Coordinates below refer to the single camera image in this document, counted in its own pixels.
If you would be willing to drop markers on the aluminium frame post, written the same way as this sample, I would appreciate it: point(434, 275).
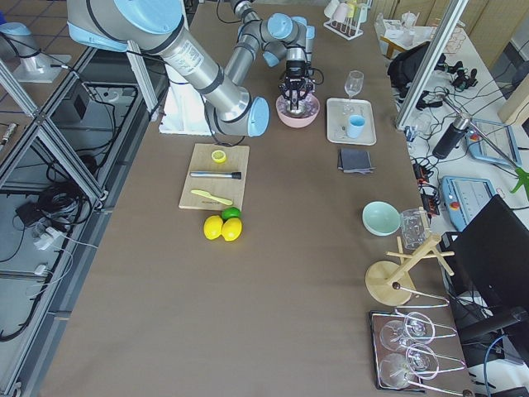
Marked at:
point(443, 33)

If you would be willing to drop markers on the pink bowl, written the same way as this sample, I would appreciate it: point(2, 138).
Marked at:
point(299, 122)

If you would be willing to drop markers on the blue teach pendant near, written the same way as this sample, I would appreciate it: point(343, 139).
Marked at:
point(464, 197)

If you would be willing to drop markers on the cream serving tray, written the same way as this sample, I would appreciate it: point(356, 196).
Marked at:
point(338, 111)

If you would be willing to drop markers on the clear ice cubes pile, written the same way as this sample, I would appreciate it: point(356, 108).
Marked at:
point(305, 108)

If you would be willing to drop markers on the clear glass jar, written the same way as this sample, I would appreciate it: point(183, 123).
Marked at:
point(414, 227)

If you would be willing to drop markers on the clear wine glass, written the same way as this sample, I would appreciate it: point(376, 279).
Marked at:
point(354, 83)

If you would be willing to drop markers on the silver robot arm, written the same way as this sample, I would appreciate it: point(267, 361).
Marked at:
point(157, 27)
point(279, 38)

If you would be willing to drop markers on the half lemon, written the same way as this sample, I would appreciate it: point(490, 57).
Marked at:
point(219, 156)

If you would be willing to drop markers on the pink plastic cup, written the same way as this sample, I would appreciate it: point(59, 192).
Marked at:
point(341, 13)

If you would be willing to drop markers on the grey folded cloth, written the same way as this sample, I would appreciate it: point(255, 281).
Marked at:
point(354, 161)

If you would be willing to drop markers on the yellow lemon lower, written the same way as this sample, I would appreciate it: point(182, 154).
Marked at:
point(231, 229)

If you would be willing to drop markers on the bamboo cutting board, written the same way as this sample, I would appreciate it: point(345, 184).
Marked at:
point(225, 188)

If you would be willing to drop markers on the blue teach pendant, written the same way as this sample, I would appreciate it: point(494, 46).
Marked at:
point(464, 197)
point(500, 135)

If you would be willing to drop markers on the upturned wine glass lower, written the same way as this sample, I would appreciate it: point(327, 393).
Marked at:
point(412, 369)

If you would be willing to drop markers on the black backpack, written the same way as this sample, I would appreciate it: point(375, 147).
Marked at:
point(403, 68)

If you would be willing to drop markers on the wooden cup tree stand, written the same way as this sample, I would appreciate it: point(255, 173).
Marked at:
point(390, 283)

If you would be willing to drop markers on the yellow lemon upper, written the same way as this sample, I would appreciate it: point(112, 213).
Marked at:
point(212, 227)

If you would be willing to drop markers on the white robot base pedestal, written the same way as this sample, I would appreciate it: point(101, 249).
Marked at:
point(183, 112)

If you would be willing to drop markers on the white plastic cup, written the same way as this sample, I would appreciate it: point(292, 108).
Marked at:
point(330, 8)

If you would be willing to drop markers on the black thermos bottle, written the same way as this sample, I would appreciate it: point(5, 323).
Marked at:
point(452, 136)

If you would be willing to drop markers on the black office chair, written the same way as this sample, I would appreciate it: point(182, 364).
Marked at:
point(489, 298)

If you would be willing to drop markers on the upturned wine glass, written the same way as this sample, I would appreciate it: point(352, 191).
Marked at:
point(407, 331)
point(412, 369)

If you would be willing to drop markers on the yellow lemon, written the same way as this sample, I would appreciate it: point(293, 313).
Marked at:
point(231, 229)
point(212, 227)

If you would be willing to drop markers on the green lime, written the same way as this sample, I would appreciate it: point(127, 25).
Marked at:
point(231, 212)

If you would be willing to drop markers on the upturned wine glass upper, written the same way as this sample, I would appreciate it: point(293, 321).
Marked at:
point(407, 331)

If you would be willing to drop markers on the yellow green cup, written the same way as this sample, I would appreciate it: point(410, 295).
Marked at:
point(351, 8)

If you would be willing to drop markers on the yellow plastic knife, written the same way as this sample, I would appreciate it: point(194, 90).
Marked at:
point(207, 195)

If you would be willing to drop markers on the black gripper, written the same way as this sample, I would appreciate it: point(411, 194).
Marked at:
point(293, 70)

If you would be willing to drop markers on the green bowl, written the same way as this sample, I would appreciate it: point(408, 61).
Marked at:
point(380, 218)

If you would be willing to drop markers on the dark metal glass tray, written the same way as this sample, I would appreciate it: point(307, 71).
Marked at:
point(376, 320)

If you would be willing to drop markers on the steel muddler black tip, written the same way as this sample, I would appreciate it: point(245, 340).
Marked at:
point(216, 175)

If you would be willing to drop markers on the blue teach pendant far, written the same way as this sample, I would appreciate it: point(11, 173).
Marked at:
point(500, 135)

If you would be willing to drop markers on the blue cup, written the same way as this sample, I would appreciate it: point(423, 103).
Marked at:
point(355, 126)

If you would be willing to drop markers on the mint green cup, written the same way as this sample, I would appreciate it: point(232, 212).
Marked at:
point(361, 14)

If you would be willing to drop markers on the white wire cup rack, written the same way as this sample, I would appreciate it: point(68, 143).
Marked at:
point(349, 29)

